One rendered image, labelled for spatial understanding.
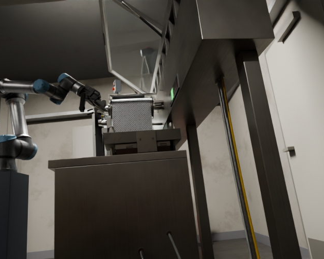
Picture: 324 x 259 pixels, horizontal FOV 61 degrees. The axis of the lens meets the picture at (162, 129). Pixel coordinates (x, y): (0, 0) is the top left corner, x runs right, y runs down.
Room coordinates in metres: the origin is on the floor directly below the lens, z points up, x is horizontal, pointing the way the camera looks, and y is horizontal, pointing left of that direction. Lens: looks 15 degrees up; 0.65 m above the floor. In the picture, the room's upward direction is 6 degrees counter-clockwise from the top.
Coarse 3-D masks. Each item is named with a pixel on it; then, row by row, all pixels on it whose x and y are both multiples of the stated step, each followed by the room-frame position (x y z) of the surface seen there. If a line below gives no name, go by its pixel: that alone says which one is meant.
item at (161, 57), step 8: (168, 0) 1.17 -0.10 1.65; (176, 0) 1.08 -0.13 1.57; (168, 8) 1.19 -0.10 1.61; (176, 8) 1.08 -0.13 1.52; (168, 16) 1.22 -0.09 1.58; (176, 16) 1.05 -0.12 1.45; (168, 24) 1.25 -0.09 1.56; (168, 32) 1.34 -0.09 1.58; (160, 40) 1.51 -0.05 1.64; (168, 40) 1.38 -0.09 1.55; (160, 48) 1.54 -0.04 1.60; (168, 48) 1.38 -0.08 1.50; (160, 56) 1.59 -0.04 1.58; (160, 64) 1.68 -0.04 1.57; (160, 72) 1.68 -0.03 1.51; (152, 88) 2.14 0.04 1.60
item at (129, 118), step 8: (112, 112) 1.55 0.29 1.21; (120, 112) 1.55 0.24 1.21; (128, 112) 1.56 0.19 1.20; (136, 112) 1.57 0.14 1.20; (144, 112) 1.57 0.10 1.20; (120, 120) 1.55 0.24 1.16; (128, 120) 1.56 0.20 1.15; (136, 120) 1.57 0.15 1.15; (144, 120) 1.57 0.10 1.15; (120, 128) 1.55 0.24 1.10; (128, 128) 1.56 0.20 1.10; (136, 128) 1.57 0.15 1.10; (144, 128) 1.57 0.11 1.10; (152, 128) 1.58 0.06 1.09
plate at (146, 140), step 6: (138, 132) 1.35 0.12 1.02; (144, 132) 1.36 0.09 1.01; (150, 132) 1.36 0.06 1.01; (138, 138) 1.35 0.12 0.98; (144, 138) 1.35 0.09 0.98; (150, 138) 1.36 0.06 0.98; (138, 144) 1.35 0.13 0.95; (144, 144) 1.35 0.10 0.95; (150, 144) 1.36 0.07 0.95; (156, 144) 1.36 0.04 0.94; (138, 150) 1.35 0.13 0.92; (144, 150) 1.35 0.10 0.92; (150, 150) 1.36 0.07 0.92; (156, 150) 1.36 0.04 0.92
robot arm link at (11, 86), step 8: (0, 80) 1.51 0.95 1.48; (8, 80) 1.52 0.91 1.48; (40, 80) 1.40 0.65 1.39; (0, 88) 1.52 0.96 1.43; (8, 88) 1.50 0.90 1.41; (16, 88) 1.48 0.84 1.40; (24, 88) 1.46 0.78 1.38; (32, 88) 1.44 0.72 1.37; (40, 88) 1.40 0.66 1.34; (48, 88) 1.44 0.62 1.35; (0, 96) 1.61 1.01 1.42; (48, 96) 1.50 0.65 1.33
